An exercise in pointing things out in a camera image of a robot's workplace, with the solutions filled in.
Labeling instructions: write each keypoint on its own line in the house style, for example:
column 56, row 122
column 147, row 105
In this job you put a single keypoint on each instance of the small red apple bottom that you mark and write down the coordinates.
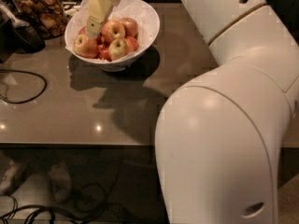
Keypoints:
column 103, row 52

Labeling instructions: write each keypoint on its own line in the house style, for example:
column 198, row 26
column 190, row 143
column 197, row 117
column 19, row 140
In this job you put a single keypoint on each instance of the black appliance at left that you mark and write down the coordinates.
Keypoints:
column 17, row 34

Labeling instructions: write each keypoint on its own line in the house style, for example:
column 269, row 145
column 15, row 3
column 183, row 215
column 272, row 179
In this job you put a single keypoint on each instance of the left white sock foot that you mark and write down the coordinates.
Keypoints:
column 14, row 176

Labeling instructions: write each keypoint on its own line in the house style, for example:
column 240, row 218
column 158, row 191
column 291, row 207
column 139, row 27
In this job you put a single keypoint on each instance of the white paper bowl liner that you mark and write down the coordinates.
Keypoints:
column 148, row 28

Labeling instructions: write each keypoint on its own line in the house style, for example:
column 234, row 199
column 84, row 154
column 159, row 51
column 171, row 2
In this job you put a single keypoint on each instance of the back right apple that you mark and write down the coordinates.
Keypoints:
column 130, row 26

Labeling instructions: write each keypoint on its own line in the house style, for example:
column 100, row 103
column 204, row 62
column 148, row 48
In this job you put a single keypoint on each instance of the small red apple right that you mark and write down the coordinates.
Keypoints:
column 134, row 42

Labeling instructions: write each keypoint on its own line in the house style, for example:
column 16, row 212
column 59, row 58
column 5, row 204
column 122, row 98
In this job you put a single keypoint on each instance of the red apple left middle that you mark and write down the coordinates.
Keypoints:
column 82, row 31

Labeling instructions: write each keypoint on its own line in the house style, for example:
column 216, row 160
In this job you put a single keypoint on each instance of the glass jar of dried chips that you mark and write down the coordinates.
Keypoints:
column 47, row 16

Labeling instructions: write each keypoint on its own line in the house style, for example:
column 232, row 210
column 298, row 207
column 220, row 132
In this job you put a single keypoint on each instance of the right white sock foot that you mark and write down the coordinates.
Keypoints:
column 61, row 182

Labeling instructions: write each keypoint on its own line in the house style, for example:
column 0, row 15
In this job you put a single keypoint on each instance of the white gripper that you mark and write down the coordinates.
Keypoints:
column 98, row 12

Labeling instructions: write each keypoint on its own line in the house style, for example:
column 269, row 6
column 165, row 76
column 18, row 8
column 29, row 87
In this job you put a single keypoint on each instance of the white sock foot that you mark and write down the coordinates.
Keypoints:
column 61, row 182
column 14, row 176

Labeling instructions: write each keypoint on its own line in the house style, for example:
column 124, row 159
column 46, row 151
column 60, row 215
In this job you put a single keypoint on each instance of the yellow-red apple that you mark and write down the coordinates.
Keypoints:
column 85, row 46
column 112, row 30
column 119, row 48

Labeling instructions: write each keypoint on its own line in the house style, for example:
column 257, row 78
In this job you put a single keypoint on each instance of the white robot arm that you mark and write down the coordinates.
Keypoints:
column 218, row 136

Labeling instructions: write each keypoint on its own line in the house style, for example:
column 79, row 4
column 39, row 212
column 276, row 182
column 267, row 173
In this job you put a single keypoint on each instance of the small red apple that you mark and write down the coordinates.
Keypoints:
column 103, row 52
column 134, row 42

